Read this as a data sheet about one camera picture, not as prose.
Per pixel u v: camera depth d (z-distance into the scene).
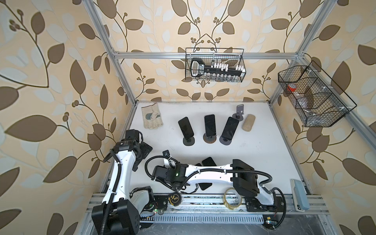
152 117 1.09
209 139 0.99
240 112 1.07
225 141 0.96
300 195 0.72
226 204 0.74
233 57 0.91
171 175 0.58
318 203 0.75
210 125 0.91
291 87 0.88
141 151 0.67
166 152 0.69
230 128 0.92
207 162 0.89
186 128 0.87
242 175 0.52
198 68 0.85
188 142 0.98
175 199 0.74
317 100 0.73
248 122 1.05
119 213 0.38
